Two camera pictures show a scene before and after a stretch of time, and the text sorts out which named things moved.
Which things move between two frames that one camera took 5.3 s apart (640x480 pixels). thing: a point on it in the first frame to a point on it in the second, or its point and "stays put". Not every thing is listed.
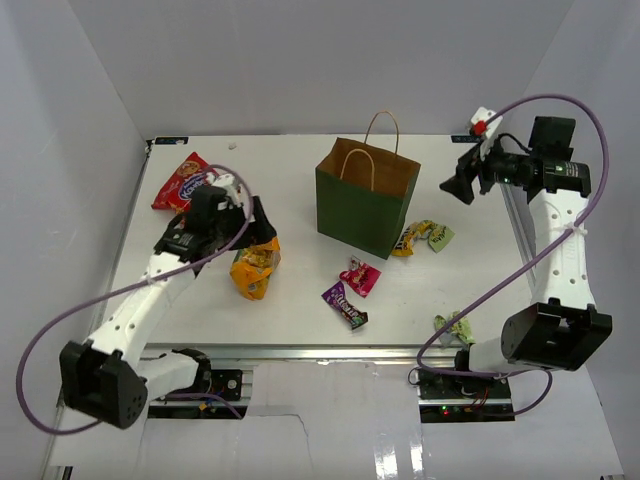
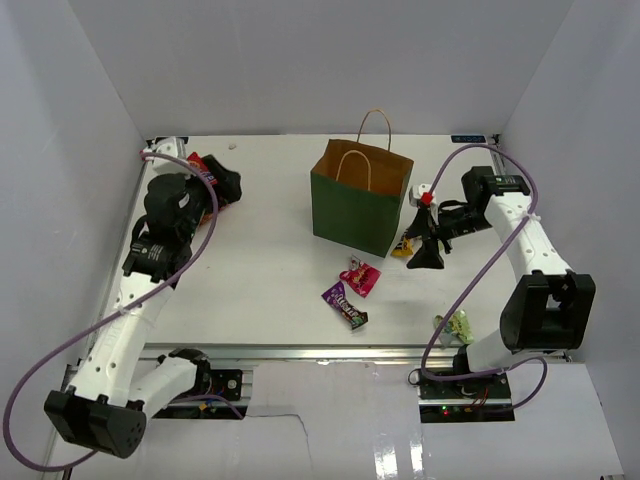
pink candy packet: [361, 277] stays put
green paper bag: [363, 188] stays put
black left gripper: [260, 230] to [227, 189]
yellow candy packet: [416, 230] stays put
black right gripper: [466, 171] to [428, 256]
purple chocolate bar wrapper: [337, 298] stays put
